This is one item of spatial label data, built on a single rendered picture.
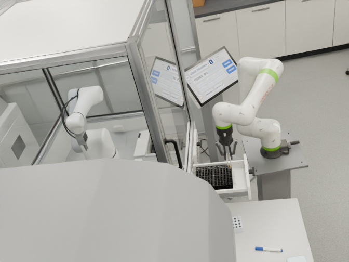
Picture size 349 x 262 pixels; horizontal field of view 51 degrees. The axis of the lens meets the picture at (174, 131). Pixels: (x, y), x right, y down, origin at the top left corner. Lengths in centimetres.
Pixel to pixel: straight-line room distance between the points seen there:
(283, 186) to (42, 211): 191
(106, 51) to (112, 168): 43
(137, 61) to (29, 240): 67
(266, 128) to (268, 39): 284
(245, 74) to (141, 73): 108
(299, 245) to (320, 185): 141
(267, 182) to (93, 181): 171
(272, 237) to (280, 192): 65
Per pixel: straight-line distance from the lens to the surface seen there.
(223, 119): 196
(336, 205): 329
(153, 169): 107
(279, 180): 260
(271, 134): 235
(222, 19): 484
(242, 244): 207
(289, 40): 516
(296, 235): 211
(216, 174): 224
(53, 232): 97
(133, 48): 127
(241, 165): 234
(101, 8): 186
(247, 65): 225
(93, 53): 131
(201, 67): 286
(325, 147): 380
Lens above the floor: 244
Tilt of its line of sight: 35 degrees down
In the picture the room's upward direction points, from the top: 14 degrees counter-clockwise
